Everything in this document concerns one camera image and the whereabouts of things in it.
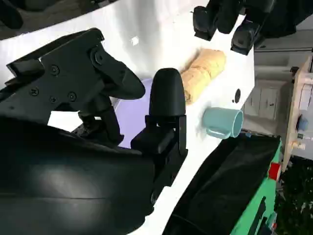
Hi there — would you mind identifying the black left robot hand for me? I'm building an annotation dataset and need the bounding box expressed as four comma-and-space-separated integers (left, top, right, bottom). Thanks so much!
192, 0, 304, 56

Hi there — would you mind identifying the pale wooden board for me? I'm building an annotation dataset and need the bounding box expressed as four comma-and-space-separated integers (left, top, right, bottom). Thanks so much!
281, 55, 313, 172

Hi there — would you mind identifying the blue knob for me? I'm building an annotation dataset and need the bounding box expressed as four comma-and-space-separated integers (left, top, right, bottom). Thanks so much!
297, 115, 309, 130

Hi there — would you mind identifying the beige towel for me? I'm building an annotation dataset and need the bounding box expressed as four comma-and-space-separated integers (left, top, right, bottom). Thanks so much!
179, 48, 227, 106

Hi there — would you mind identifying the white cabinet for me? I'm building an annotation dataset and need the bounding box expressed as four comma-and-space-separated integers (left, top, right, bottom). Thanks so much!
243, 83, 284, 118

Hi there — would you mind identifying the black rounded object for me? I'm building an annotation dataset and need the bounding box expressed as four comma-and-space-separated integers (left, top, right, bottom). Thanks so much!
0, 0, 24, 29

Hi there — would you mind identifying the pale green mug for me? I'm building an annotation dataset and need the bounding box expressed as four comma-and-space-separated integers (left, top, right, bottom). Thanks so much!
202, 107, 245, 140

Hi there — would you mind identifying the lilac plate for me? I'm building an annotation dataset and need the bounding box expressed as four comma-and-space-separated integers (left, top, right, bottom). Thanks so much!
109, 77, 154, 149

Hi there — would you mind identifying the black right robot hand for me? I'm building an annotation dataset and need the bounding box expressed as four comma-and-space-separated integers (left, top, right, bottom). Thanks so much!
0, 27, 189, 235

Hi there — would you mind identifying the black cloth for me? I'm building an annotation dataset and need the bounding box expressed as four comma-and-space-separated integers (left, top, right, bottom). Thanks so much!
168, 134, 281, 235

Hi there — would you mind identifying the red block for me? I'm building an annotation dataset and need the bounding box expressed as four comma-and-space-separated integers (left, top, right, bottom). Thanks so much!
268, 163, 282, 181

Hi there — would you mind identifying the black table grommet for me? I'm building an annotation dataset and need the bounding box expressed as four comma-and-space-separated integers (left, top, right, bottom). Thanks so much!
231, 89, 242, 103

